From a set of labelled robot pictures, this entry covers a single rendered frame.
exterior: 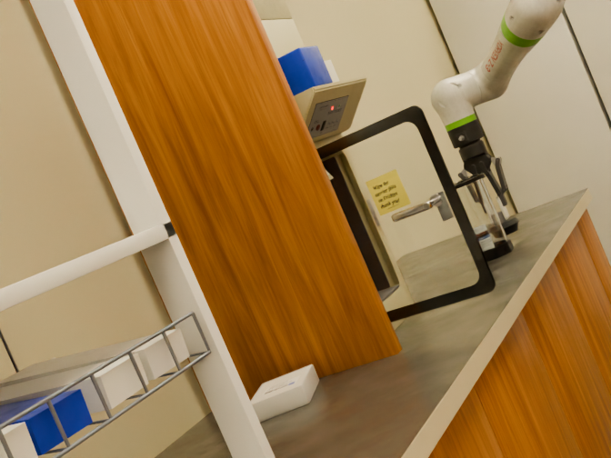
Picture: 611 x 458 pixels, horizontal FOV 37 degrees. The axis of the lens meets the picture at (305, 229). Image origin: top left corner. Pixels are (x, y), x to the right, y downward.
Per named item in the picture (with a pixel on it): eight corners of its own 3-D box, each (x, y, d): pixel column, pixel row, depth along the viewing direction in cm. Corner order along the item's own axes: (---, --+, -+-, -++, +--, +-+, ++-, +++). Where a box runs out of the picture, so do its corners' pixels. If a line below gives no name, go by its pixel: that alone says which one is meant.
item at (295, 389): (254, 424, 178) (245, 406, 178) (268, 400, 194) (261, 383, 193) (309, 403, 176) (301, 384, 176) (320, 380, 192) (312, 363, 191)
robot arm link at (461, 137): (481, 116, 262) (453, 128, 266) (470, 122, 252) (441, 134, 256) (489, 135, 262) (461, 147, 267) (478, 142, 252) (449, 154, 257)
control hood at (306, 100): (285, 152, 194) (267, 108, 193) (342, 132, 223) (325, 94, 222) (331, 131, 189) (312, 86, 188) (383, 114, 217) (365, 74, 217)
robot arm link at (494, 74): (492, 17, 232) (513, 54, 230) (530, 2, 234) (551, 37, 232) (457, 80, 267) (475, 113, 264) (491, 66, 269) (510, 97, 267)
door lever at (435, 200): (405, 219, 185) (399, 207, 185) (445, 204, 180) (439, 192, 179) (394, 225, 180) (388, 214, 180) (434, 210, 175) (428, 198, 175)
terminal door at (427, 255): (373, 327, 196) (299, 156, 194) (498, 289, 179) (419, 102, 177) (371, 328, 196) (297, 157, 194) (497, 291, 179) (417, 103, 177)
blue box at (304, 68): (277, 105, 196) (260, 66, 196) (296, 101, 205) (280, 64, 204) (315, 86, 191) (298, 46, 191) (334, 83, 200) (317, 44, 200)
